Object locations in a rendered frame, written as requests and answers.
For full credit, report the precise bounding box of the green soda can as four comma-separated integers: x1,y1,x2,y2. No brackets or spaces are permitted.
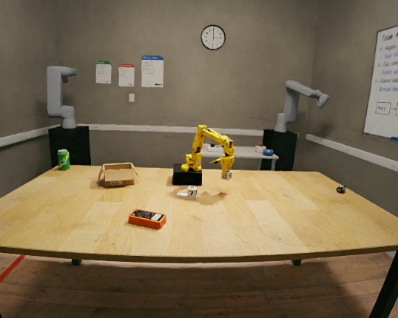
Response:
58,149,70,171

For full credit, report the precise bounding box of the orange digital multimeter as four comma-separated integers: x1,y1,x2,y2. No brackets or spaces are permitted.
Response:
128,209,166,229

